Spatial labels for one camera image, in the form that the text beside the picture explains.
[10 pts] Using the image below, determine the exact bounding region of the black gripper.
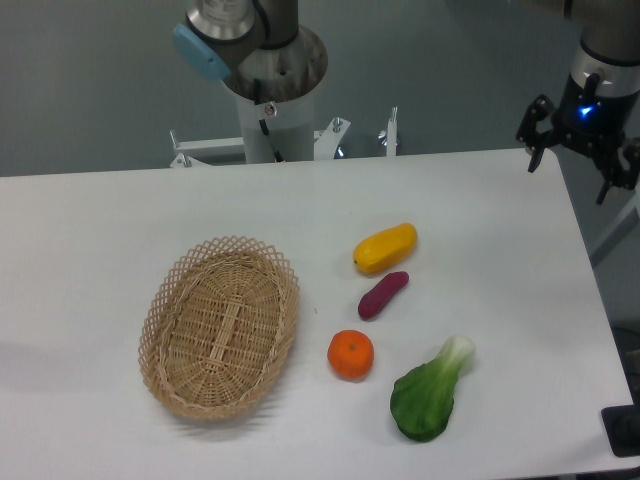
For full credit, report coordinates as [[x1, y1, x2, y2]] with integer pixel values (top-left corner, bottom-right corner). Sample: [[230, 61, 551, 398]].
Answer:
[[516, 77, 639, 204]]

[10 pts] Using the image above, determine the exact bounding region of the purple sweet potato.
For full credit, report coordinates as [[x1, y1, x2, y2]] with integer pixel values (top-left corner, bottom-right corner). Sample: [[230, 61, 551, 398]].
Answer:
[[357, 271, 410, 321]]

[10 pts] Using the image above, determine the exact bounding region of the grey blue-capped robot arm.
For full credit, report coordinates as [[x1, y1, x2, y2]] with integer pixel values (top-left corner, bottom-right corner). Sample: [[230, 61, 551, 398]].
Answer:
[[172, 1, 639, 189]]

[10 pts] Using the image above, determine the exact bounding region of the white table leg strut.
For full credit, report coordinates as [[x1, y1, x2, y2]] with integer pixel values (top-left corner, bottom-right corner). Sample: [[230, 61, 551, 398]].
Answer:
[[589, 190, 639, 269]]

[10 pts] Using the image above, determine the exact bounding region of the yellow mango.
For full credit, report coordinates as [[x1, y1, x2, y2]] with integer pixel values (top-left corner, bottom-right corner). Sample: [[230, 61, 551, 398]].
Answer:
[[353, 222, 418, 275]]

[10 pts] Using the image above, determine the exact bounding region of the black device at table edge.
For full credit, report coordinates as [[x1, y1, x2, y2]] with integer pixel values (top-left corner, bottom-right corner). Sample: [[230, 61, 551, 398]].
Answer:
[[601, 405, 639, 458]]

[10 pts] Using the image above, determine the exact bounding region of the green bok choy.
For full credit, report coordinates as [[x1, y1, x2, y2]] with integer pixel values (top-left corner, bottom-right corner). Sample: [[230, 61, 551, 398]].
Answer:
[[389, 335, 475, 443]]

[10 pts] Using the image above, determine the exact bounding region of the orange tangerine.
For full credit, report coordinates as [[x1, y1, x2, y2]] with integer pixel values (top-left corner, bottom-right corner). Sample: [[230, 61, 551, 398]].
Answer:
[[327, 330, 375, 381]]

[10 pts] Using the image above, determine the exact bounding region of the oval wicker basket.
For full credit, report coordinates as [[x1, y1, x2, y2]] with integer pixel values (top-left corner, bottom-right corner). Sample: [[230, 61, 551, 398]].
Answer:
[[138, 236, 300, 421]]

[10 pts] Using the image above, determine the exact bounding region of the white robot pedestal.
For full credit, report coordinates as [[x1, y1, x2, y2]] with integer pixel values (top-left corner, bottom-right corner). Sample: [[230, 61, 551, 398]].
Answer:
[[224, 26, 328, 139]]

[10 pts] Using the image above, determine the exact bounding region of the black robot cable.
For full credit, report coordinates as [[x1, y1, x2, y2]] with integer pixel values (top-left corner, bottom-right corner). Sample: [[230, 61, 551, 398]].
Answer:
[[252, 77, 285, 164]]

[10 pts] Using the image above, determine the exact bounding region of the white metal mounting frame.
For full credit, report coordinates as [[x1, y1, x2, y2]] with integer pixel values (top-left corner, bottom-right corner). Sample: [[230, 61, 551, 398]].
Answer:
[[168, 106, 401, 169]]

